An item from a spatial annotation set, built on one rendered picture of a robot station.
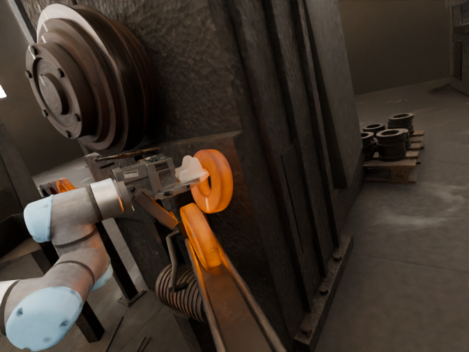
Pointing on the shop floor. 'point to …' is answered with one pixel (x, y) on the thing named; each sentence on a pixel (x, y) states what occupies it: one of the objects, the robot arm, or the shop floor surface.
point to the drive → (336, 103)
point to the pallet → (392, 149)
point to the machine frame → (242, 146)
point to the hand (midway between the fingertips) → (208, 173)
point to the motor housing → (186, 308)
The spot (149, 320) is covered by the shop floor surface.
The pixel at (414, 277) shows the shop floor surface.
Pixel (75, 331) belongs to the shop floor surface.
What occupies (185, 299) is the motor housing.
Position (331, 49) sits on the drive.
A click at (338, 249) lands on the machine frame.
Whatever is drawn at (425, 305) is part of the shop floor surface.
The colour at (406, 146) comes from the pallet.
